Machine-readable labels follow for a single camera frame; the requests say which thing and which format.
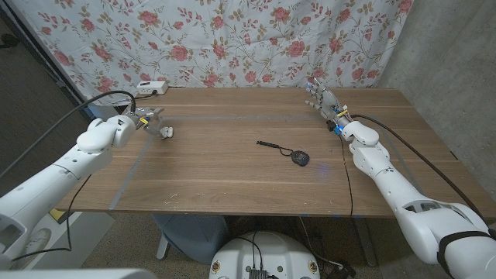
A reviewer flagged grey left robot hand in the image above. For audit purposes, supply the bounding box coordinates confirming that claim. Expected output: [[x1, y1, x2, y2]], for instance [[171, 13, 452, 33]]
[[126, 106, 166, 137]]

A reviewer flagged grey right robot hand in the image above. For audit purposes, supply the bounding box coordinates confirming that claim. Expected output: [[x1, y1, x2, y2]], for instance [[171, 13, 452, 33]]
[[304, 76, 352, 129]]

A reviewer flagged white power strip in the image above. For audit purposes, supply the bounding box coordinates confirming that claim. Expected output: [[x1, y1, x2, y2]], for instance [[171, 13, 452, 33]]
[[136, 80, 169, 96]]

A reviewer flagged floral backdrop cloth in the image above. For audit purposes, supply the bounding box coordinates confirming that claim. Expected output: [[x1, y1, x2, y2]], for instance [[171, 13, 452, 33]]
[[9, 0, 415, 108]]

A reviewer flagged blue-grey chair under table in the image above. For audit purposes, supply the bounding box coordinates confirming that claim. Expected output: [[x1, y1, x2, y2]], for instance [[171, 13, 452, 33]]
[[153, 213, 229, 265]]

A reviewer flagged yellow and black floor pedal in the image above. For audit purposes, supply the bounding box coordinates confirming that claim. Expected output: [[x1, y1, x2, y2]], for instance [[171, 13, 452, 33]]
[[48, 208, 67, 225]]

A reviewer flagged white table leg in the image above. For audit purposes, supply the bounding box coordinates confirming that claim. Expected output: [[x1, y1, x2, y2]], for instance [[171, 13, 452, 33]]
[[156, 232, 171, 260]]

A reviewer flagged grey table leg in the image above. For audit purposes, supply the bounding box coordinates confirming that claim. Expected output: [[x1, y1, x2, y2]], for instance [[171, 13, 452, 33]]
[[354, 217, 377, 267]]

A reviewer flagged white shoe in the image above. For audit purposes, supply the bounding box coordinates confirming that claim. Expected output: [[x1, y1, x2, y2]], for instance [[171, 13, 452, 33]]
[[15, 227, 52, 269]]

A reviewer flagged white robot torso base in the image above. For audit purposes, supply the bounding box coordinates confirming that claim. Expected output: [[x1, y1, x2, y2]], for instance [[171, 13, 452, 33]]
[[208, 231, 322, 279]]

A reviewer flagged black power adapter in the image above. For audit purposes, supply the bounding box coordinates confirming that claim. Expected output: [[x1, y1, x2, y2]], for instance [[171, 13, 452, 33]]
[[328, 263, 357, 279]]

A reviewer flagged white robot head edge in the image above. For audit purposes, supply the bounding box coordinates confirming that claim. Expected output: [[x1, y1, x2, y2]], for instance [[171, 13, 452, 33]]
[[0, 267, 158, 279]]

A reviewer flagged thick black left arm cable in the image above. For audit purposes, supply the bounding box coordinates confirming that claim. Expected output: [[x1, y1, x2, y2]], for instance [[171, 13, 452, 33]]
[[0, 90, 137, 179]]

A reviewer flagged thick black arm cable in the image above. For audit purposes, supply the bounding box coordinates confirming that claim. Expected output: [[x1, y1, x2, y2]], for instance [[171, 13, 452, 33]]
[[350, 113, 485, 224], [0, 90, 137, 179]]

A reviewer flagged black timer with lanyard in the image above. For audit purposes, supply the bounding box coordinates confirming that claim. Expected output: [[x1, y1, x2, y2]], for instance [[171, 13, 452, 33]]
[[256, 139, 311, 167]]

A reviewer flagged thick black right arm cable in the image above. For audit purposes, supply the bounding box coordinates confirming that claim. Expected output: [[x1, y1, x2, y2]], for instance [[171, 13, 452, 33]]
[[350, 113, 485, 224]]

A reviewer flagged black door frame strip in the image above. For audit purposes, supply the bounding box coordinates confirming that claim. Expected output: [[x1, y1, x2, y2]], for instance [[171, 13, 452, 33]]
[[0, 4, 98, 126]]

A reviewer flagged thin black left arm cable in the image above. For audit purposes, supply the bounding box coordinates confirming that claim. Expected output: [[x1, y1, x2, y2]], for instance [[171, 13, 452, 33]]
[[10, 174, 93, 263]]

